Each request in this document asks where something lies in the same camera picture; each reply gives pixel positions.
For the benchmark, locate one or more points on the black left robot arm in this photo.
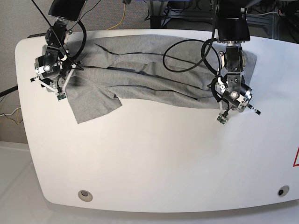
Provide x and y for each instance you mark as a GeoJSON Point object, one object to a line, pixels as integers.
{"type": "Point", "coordinates": [232, 30]}

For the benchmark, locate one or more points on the grey T-shirt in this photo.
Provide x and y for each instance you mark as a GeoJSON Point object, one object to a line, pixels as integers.
{"type": "Point", "coordinates": [165, 69]}

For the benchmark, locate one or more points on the red triangle warning sticker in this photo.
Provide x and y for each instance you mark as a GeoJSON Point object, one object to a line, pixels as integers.
{"type": "Point", "coordinates": [296, 160]}

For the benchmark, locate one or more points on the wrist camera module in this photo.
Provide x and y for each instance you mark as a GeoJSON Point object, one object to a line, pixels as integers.
{"type": "Point", "coordinates": [61, 96]}
{"type": "Point", "coordinates": [222, 119]}

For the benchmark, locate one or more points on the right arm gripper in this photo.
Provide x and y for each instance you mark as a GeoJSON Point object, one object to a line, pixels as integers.
{"type": "Point", "coordinates": [53, 80]}

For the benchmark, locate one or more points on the table cable grommet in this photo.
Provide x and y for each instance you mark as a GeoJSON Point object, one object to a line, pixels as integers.
{"type": "Point", "coordinates": [283, 191]}
{"type": "Point", "coordinates": [85, 196]}

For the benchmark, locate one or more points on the right table cable grommet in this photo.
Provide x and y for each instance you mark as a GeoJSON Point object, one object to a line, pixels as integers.
{"type": "Point", "coordinates": [283, 191]}

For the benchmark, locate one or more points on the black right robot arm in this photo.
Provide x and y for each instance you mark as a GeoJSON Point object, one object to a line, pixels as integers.
{"type": "Point", "coordinates": [55, 50]}

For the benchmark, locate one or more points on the left table cable grommet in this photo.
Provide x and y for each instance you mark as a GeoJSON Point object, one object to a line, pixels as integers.
{"type": "Point", "coordinates": [85, 196]}

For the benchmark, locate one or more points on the aluminium frame rail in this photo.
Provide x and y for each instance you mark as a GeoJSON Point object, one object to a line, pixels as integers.
{"type": "Point", "coordinates": [192, 16]}

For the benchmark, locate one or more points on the black rod at left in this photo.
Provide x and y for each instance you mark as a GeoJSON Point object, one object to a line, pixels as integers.
{"type": "Point", "coordinates": [8, 91]}

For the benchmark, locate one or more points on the black bar behind table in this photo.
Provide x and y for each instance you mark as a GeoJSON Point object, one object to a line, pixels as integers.
{"type": "Point", "coordinates": [36, 35]}

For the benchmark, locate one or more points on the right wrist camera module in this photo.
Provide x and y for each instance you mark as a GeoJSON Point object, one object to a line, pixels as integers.
{"type": "Point", "coordinates": [61, 96]}

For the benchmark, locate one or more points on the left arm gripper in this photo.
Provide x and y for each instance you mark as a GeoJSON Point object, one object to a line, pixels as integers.
{"type": "Point", "coordinates": [236, 104]}

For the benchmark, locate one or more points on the black table leg post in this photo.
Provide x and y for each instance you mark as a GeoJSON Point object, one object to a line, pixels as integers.
{"type": "Point", "coordinates": [155, 13]}

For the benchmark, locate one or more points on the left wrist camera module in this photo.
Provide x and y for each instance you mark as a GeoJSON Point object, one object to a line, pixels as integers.
{"type": "Point", "coordinates": [222, 119]}

